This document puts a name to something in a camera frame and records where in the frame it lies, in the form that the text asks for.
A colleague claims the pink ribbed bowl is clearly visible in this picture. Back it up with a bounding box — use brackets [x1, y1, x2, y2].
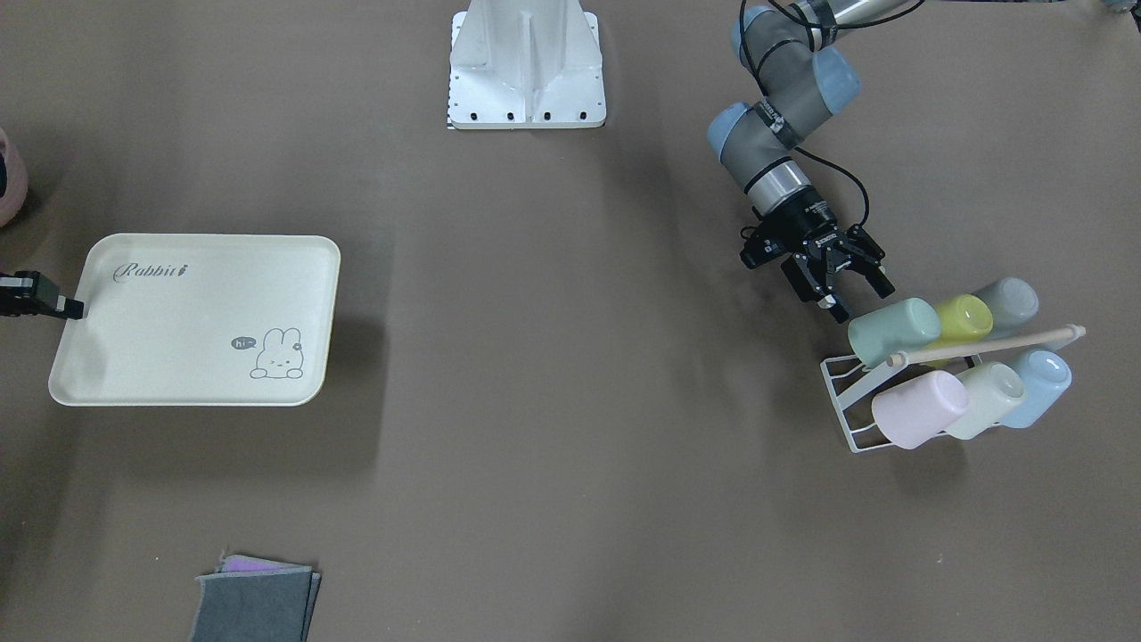
[1, 129, 29, 226]

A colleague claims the pink cup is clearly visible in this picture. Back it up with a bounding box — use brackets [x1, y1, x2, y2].
[872, 369, 970, 449]

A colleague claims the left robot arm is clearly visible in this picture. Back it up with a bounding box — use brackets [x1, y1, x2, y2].
[709, 1, 919, 324]

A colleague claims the yellow cup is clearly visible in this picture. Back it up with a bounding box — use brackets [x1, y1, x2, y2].
[924, 295, 994, 350]

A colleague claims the grey folded cloth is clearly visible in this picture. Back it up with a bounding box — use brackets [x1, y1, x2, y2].
[189, 554, 322, 641]

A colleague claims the white wire cup rack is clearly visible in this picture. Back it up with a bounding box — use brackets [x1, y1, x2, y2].
[819, 324, 1089, 454]

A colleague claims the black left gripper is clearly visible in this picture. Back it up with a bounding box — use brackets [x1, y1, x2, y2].
[753, 187, 896, 324]

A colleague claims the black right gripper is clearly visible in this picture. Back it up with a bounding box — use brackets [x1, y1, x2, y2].
[1, 271, 86, 320]

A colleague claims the pale cream cup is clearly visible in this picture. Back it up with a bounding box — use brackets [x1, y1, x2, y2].
[944, 361, 1030, 441]

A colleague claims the grey cup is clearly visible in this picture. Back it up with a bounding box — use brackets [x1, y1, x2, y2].
[971, 276, 1039, 340]

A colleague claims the light blue cup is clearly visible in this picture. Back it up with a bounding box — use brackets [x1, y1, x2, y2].
[1000, 349, 1073, 428]

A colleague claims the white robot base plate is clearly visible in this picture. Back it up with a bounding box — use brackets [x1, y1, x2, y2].
[446, 1, 608, 130]

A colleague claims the green cup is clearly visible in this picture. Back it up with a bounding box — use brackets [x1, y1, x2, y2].
[847, 298, 942, 368]

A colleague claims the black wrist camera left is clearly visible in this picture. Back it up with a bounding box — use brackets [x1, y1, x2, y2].
[739, 225, 787, 269]

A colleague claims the cream rabbit tray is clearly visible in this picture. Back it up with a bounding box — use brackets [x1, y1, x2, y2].
[48, 233, 341, 407]

